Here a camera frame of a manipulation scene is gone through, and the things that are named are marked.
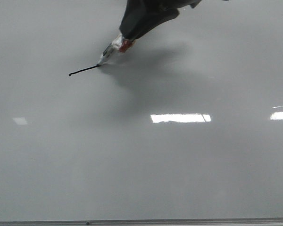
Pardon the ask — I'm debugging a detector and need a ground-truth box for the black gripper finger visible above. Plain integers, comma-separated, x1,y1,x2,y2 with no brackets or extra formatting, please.
119,0,155,38
129,0,200,40

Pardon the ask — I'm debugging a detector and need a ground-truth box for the white whiteboard marker pen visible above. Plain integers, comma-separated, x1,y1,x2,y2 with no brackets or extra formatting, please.
96,33,136,66

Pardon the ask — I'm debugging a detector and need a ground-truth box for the white glossy whiteboard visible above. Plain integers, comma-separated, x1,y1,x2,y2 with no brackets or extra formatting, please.
0,0,283,221

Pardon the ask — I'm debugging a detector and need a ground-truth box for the grey aluminium whiteboard frame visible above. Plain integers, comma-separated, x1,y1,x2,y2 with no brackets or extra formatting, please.
0,218,283,226

